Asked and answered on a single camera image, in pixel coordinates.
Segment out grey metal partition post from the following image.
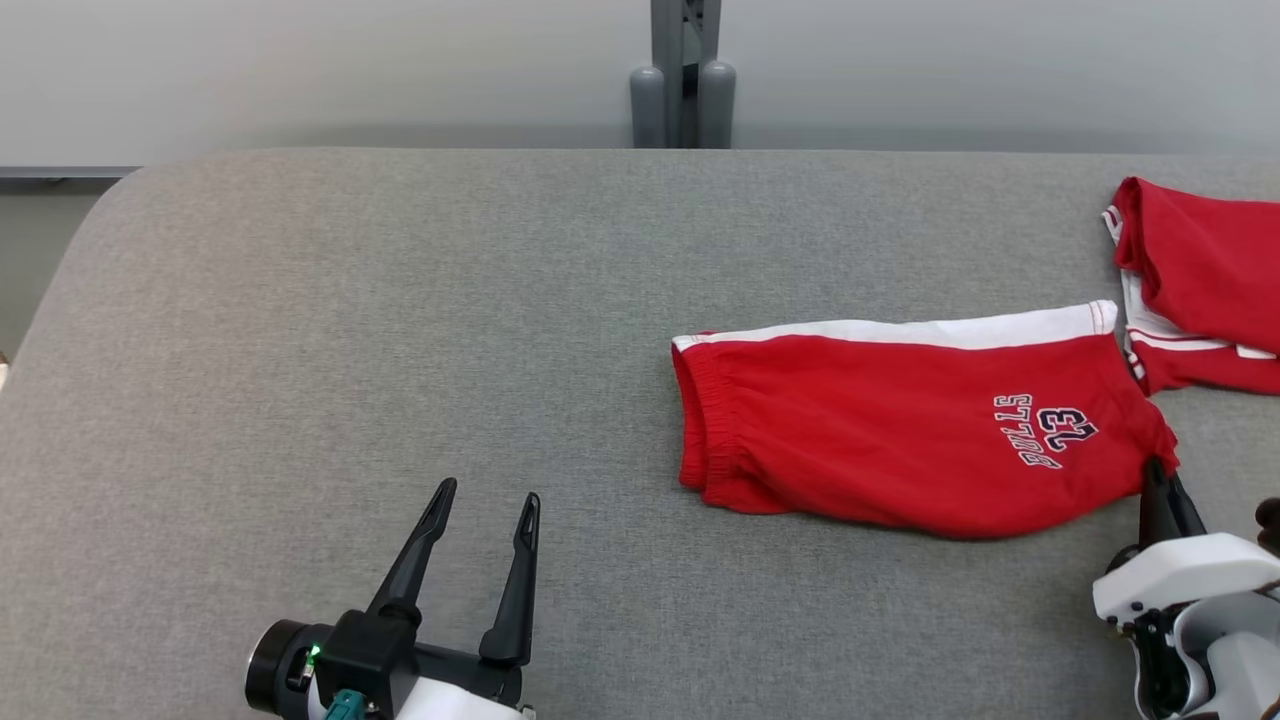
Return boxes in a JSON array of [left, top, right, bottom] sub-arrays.
[[650, 0, 722, 149]]

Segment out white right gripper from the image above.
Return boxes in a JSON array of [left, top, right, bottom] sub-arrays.
[[1092, 458, 1280, 720]]

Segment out red shirt with white sleeves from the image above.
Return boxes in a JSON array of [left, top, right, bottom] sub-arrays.
[[1103, 177, 1280, 397]]

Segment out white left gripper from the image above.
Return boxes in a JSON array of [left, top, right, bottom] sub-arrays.
[[366, 478, 542, 720]]

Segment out red shorts with white stripe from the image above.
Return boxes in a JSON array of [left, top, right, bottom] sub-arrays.
[[671, 300, 1182, 542]]

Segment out grey wall baseboard strip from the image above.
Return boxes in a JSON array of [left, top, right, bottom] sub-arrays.
[[0, 166, 142, 182]]

